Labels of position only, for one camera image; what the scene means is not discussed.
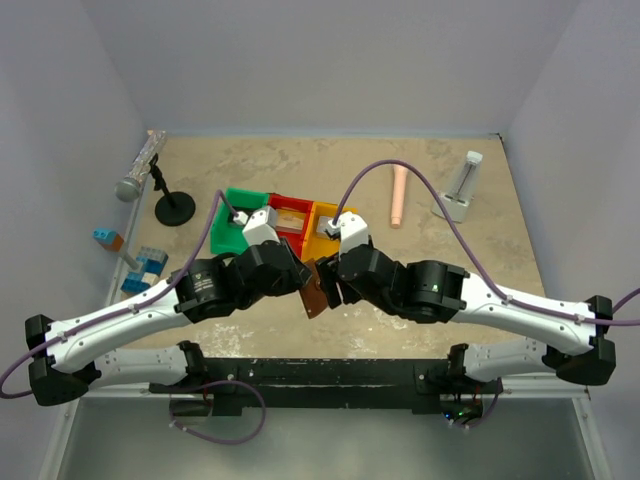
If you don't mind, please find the brown leather card holder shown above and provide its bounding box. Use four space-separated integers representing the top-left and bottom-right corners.
299 259 328 319

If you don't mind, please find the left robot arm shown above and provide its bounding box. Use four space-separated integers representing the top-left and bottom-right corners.
25 241 312 406

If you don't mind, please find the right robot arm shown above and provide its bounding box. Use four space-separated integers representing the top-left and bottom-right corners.
315 245 616 386

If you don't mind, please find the orange card stack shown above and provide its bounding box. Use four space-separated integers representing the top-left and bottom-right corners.
276 209 306 234

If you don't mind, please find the yellow plastic bin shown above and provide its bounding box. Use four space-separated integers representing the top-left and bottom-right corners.
301 201 339 262

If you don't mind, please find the green plastic bin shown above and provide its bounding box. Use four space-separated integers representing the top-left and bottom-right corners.
210 187 269 254

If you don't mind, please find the red plastic bin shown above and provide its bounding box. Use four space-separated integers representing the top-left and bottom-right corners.
266 193 313 258

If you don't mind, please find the pink flashlight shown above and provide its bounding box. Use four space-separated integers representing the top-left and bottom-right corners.
390 165 409 229

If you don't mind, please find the black microphone stand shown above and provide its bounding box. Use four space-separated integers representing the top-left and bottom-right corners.
150 154 196 227

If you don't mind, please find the blue white brick stack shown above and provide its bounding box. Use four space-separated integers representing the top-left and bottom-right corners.
120 246 169 296

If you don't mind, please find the blue orange brick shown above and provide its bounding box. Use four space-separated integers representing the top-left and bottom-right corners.
93 228 124 253

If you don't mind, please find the silver glitter microphone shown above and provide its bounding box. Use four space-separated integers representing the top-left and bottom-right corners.
114 130 167 203

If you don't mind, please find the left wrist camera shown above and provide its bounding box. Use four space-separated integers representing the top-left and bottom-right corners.
242 206 279 246

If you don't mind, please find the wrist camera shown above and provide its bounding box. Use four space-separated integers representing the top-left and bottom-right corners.
324 211 370 255
242 206 279 246

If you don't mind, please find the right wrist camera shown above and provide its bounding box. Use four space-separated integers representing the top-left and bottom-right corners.
324 211 370 255

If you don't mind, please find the purple cable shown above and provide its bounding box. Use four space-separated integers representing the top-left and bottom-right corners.
168 377 270 445
329 159 640 326
0 189 249 400
447 384 504 430

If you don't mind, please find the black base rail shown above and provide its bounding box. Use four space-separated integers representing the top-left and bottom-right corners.
149 358 502 416

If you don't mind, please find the grey toy hammer handle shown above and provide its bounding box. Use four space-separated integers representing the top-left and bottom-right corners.
118 249 142 272

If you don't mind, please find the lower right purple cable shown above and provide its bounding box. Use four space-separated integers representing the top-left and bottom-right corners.
447 384 504 430

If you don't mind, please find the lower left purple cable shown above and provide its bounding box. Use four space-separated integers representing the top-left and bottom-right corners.
168 377 270 445

